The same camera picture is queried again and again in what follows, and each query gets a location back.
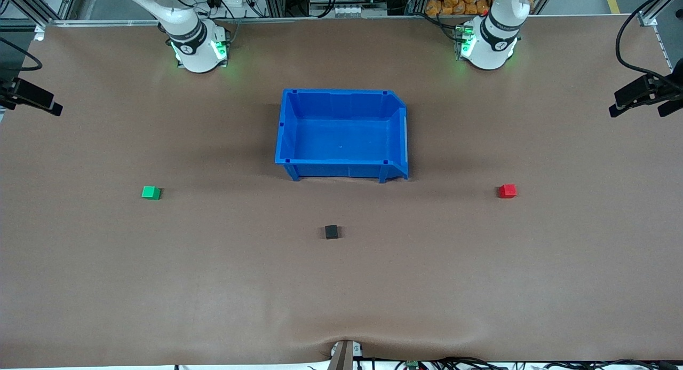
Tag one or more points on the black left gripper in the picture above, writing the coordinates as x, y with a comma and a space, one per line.
646, 87

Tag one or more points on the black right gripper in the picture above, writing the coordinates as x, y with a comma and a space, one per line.
16, 88

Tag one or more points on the small green cube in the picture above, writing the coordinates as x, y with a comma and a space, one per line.
150, 193

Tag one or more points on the small red cube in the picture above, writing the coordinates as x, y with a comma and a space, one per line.
507, 191

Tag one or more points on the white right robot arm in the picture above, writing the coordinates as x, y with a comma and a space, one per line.
192, 44

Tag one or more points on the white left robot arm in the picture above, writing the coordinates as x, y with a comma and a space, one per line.
488, 44

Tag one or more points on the small black cube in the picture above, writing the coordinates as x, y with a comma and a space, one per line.
331, 231

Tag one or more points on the orange bagged items pile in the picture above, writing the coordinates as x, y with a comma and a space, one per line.
459, 1

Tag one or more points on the brown table cover mat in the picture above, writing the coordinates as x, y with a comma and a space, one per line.
213, 284

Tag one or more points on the blue plastic storage bin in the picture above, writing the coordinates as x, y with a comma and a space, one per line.
341, 140

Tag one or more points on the white power strip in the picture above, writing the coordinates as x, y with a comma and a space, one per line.
341, 10

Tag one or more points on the small green circuit board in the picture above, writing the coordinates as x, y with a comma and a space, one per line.
412, 364

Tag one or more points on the aluminium frame profile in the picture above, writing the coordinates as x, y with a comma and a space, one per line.
37, 7
659, 7

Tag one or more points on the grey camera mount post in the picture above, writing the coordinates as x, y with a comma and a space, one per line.
344, 355

